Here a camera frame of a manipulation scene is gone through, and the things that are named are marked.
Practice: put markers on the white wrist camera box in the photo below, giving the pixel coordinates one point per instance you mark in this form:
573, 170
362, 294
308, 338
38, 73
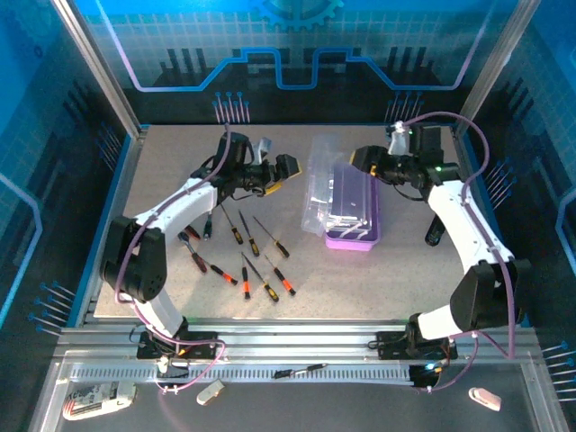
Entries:
399, 141
263, 150

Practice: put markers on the white pink plastic clip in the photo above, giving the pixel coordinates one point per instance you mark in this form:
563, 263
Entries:
486, 398

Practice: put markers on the aluminium table side rail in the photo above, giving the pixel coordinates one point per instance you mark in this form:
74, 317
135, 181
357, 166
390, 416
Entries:
125, 180
463, 150

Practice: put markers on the black controller board with LEDs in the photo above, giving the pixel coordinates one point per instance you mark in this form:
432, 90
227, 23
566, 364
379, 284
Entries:
425, 375

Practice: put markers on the white labelled device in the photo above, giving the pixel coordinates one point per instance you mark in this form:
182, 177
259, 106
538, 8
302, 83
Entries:
90, 402

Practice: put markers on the short black yellow screwdriver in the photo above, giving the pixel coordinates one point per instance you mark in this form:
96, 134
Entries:
235, 234

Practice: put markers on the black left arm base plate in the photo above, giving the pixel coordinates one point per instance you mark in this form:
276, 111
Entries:
207, 346

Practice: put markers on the aluminium frame post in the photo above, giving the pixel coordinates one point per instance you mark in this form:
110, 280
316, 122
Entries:
101, 67
495, 67

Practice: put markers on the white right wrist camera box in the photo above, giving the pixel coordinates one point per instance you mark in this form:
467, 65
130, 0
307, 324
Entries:
399, 141

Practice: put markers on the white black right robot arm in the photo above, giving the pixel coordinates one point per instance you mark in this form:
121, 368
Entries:
463, 225

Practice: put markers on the orange black precision screwdriver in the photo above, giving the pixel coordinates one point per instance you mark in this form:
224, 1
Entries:
245, 283
225, 275
285, 282

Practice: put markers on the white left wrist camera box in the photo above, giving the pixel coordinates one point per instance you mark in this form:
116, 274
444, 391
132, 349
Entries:
263, 150

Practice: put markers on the black utility knife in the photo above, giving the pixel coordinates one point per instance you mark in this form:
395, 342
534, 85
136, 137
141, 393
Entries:
435, 234

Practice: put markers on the aluminium mounting rail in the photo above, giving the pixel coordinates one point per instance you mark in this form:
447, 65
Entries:
292, 337

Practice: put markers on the long black yellow screwdriver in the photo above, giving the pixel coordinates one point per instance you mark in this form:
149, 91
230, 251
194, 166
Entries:
282, 249

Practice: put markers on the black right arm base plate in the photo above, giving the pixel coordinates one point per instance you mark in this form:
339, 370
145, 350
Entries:
387, 346

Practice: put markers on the purple toolbox with clear lid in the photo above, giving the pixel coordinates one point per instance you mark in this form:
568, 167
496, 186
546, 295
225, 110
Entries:
351, 238

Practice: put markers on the black screwdriver on rail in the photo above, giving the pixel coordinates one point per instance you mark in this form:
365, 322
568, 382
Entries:
283, 373

